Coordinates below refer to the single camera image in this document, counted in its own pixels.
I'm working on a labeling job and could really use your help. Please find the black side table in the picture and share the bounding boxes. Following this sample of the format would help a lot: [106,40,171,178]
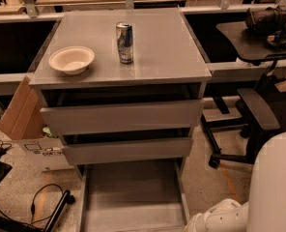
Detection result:
[216,21,286,63]

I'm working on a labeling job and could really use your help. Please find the white paper bowl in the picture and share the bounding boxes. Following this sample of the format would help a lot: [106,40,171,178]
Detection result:
[48,46,95,75]

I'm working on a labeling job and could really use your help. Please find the grey top drawer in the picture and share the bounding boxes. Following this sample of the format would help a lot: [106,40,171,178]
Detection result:
[41,100,204,135]

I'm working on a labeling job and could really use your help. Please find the black headset device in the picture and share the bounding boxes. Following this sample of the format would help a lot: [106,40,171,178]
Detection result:
[245,7,286,49]

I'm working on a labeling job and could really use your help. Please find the grey middle drawer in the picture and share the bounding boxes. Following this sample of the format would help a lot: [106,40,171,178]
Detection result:
[63,137,192,165]

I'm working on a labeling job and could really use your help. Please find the black office chair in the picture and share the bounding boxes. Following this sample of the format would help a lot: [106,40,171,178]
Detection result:
[201,74,286,168]

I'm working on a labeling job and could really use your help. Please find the grey bottom drawer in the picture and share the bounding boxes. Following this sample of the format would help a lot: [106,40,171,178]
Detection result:
[76,159,189,232]

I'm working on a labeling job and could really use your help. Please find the brown cardboard box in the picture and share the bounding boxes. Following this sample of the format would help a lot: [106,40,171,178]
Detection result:
[0,77,72,171]

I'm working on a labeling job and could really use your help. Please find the silver blue drink can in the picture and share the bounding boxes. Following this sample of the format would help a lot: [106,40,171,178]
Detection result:
[116,21,133,64]

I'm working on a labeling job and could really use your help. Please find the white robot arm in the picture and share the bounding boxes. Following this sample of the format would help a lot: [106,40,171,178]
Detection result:
[183,132,286,232]

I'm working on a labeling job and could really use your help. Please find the grey drawer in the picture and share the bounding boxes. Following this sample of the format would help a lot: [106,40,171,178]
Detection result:
[63,137,192,165]
[76,159,189,232]
[41,100,204,135]

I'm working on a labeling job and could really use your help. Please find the black cable on floor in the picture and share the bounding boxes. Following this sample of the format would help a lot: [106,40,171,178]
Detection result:
[0,183,65,230]

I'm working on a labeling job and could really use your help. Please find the black stand base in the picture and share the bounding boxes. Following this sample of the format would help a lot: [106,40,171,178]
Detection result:
[0,146,75,232]

